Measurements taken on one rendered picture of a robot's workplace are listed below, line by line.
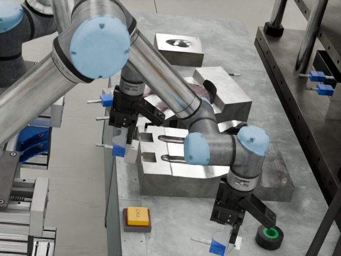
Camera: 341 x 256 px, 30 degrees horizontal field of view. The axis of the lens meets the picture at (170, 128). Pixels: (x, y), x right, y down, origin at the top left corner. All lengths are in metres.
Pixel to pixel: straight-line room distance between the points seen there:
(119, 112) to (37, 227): 0.42
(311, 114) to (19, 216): 1.42
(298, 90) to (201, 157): 1.40
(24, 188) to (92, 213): 1.40
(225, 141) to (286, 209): 0.68
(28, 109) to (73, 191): 1.91
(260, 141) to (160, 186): 0.61
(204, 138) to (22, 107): 0.42
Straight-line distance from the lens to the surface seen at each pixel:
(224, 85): 2.46
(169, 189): 2.02
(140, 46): 1.44
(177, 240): 1.90
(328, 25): 2.87
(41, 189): 1.71
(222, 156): 1.48
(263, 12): 5.57
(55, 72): 1.30
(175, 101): 1.52
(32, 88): 1.33
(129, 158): 1.97
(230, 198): 1.61
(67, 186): 3.26
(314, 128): 2.59
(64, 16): 1.73
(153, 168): 1.99
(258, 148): 1.48
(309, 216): 2.12
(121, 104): 1.87
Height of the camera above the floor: 2.11
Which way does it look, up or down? 34 degrees down
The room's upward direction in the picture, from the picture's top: 11 degrees clockwise
